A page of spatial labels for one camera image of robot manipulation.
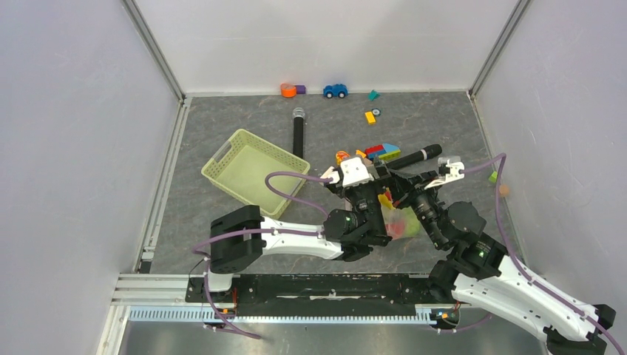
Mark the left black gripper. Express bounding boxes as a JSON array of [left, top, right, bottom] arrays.
[[327, 155, 396, 243]]

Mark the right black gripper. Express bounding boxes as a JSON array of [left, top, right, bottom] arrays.
[[388, 169, 446, 249]]

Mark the small yellow fruit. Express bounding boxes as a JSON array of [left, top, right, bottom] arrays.
[[378, 193, 396, 210]]

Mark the clear polka dot zip bag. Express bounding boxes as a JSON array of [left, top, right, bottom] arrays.
[[378, 189, 421, 240]]

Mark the green cabbage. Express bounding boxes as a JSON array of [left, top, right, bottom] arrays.
[[404, 216, 421, 237]]

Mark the red peach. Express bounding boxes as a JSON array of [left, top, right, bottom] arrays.
[[385, 219, 405, 240]]

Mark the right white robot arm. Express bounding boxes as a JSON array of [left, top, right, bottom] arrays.
[[389, 171, 616, 354]]

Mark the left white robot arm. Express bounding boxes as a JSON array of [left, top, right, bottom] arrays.
[[203, 184, 392, 302]]

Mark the multicolour brick stack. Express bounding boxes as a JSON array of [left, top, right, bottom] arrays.
[[365, 143, 401, 160]]

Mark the slanted black microphone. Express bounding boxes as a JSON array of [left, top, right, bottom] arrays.
[[386, 144, 442, 170]]

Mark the orange cartoon figure block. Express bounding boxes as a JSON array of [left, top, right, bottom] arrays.
[[335, 151, 351, 165]]

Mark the yellow brick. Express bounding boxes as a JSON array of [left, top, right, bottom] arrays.
[[365, 111, 376, 125]]

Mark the teal block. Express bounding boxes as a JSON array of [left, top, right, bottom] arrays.
[[368, 89, 380, 101]]

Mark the upright black microphone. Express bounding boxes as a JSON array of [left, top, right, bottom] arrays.
[[292, 107, 306, 158]]

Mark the blue toy car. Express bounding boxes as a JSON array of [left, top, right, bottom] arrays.
[[322, 84, 349, 98]]

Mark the purple block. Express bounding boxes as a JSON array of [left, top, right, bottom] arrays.
[[295, 84, 307, 95]]

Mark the light green plastic basket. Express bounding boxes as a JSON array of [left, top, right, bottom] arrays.
[[201, 129, 311, 219]]

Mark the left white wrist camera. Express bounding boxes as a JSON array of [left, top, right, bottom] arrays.
[[320, 156, 375, 188]]

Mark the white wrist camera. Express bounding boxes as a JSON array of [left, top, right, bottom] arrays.
[[320, 156, 375, 188], [424, 155, 465, 190]]

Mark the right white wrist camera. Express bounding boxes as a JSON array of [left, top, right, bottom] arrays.
[[424, 155, 465, 190]]

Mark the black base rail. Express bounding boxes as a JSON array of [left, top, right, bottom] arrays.
[[211, 274, 456, 317]]

